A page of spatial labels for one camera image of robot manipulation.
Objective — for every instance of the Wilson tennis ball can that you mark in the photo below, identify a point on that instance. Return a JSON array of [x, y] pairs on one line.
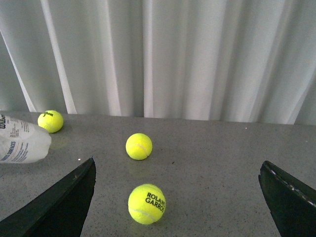
[[21, 141]]

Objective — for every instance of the Wilson 3 tennis ball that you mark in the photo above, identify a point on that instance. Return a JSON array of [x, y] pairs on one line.
[[51, 120]]

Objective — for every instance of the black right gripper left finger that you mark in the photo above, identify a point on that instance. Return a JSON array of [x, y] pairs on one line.
[[60, 211]]

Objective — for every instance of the white pleated curtain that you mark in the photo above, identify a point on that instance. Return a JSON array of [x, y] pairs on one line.
[[229, 60]]

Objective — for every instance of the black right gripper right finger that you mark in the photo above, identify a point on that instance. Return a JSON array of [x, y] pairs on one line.
[[292, 203]]

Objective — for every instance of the Roland Garros tennis ball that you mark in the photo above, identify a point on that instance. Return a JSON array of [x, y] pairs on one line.
[[146, 204]]

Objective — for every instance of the plain yellow tennis ball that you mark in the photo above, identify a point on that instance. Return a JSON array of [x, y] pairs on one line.
[[139, 146]]

